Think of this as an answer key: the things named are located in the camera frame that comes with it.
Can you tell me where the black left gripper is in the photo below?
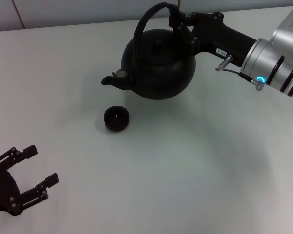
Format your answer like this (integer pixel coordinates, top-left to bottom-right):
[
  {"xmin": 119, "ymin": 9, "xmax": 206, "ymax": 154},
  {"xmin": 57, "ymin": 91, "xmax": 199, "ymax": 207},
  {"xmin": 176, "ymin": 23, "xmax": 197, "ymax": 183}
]
[{"xmin": 0, "ymin": 145, "xmax": 59, "ymax": 217}]

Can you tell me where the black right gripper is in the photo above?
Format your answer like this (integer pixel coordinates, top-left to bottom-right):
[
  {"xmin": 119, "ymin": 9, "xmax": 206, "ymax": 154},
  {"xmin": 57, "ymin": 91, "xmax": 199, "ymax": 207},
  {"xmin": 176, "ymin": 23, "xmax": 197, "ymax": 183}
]
[{"xmin": 169, "ymin": 6, "xmax": 257, "ymax": 68}]

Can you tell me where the black round teapot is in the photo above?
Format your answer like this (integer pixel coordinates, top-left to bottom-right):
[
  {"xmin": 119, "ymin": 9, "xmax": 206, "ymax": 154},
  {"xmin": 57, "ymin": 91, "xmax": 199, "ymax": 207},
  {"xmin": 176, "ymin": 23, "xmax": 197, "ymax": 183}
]
[{"xmin": 101, "ymin": 2, "xmax": 197, "ymax": 100}]

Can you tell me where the small black teacup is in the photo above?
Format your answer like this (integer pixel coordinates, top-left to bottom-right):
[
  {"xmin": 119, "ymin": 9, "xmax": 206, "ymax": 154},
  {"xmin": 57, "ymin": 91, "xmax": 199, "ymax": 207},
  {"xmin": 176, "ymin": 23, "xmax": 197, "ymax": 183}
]
[{"xmin": 103, "ymin": 105, "xmax": 131, "ymax": 133}]

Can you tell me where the right gripper cable with plug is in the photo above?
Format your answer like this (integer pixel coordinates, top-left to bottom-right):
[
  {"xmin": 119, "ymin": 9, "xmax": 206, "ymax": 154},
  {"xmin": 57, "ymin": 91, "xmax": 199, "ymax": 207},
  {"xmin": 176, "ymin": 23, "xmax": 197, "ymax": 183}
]
[{"xmin": 215, "ymin": 55, "xmax": 266, "ymax": 92}]

